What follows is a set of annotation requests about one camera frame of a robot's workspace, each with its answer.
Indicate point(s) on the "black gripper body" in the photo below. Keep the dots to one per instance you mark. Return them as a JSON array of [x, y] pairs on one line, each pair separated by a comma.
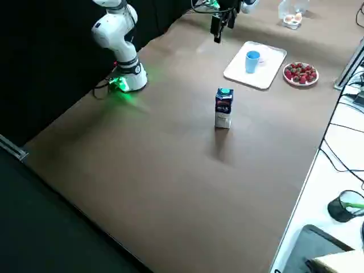
[[229, 12]]

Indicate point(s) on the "brown egg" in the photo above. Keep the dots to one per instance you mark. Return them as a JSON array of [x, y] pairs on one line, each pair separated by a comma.
[[298, 16], [288, 18]]

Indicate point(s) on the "blue white milk carton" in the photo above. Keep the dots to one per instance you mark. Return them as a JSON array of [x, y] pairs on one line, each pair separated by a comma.
[[224, 109]]

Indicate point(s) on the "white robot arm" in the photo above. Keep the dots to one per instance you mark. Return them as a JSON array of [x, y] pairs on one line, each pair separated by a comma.
[[113, 37]]

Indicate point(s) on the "blue plastic cup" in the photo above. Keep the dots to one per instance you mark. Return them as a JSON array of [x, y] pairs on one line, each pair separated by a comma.
[[252, 64]]

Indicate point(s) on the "white rectangular tray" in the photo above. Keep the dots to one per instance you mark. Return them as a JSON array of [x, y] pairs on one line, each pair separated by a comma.
[[241, 76]]

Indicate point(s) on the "pile of red strawberries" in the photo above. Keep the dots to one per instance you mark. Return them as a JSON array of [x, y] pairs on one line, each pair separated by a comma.
[[300, 73]]

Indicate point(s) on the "white round plate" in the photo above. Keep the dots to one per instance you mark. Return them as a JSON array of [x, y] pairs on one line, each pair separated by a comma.
[[301, 83]]

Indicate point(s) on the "green pen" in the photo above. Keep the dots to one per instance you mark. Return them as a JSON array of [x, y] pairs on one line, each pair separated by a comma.
[[352, 204]]

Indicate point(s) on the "dark grey flat pad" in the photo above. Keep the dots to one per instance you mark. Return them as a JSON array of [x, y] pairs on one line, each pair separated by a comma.
[[312, 244]]

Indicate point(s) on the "beige cardboard box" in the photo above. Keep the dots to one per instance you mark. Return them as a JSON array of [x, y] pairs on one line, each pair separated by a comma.
[[341, 263]]

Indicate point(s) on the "aluminium camera post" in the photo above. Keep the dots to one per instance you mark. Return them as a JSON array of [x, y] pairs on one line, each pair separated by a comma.
[[348, 68]]

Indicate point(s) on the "aluminium frame bar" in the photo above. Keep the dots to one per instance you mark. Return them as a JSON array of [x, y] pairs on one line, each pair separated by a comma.
[[14, 148]]

